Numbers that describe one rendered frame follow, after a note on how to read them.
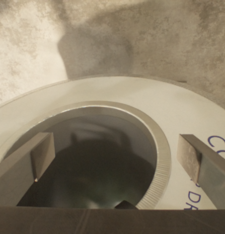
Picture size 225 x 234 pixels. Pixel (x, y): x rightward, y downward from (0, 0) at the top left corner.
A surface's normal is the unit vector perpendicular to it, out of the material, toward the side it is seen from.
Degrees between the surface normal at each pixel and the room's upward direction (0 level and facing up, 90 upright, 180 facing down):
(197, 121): 90
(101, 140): 0
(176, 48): 0
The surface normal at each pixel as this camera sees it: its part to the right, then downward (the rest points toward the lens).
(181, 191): -0.11, -0.79
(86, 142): 0.18, 0.58
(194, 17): -0.13, 0.61
